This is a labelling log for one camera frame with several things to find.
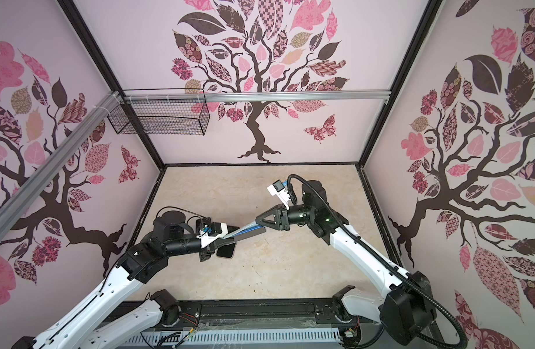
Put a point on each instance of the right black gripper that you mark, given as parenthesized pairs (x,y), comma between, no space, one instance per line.
(281,222)

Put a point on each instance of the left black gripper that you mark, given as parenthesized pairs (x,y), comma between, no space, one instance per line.
(207,252)

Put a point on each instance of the black smartphone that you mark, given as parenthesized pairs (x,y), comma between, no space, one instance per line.
(251,232)

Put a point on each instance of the light blue phone case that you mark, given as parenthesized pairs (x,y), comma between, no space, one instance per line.
(247,228)

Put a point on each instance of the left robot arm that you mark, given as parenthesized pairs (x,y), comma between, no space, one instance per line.
(84,326)

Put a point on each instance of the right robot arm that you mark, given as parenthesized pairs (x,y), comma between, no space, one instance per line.
(402,304)

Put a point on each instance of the phone in pink case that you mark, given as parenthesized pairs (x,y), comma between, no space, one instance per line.
(226,251)

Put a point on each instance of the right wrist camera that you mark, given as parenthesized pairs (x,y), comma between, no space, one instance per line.
(281,190)

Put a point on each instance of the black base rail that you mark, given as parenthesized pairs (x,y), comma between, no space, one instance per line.
(302,313)

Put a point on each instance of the white slotted cable duct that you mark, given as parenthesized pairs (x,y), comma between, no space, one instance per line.
(231,338)

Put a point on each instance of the black wire basket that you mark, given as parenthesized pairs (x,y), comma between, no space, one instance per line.
(176,111)

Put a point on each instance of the back aluminium rail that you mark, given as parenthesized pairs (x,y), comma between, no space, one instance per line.
(260,96)

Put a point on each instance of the aluminium rail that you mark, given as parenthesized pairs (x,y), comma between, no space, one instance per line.
(35,184)
(260,96)

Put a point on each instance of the left aluminium rail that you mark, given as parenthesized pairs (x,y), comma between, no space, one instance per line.
(35,184)

